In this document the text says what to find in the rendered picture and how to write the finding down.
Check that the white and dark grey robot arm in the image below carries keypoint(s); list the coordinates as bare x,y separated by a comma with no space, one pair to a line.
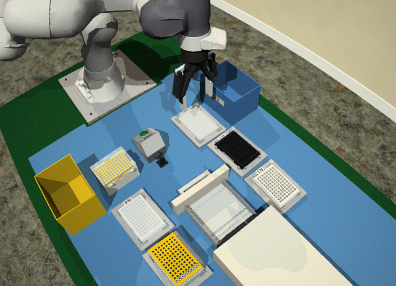
101,78

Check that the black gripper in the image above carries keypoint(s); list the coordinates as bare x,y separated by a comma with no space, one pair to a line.
193,62

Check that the blue open-top bin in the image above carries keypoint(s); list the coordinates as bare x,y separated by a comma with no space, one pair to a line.
235,94

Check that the blue bench mat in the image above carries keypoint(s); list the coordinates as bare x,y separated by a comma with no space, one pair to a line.
354,233

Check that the yellow open-top bin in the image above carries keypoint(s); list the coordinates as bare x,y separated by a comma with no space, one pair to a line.
69,196

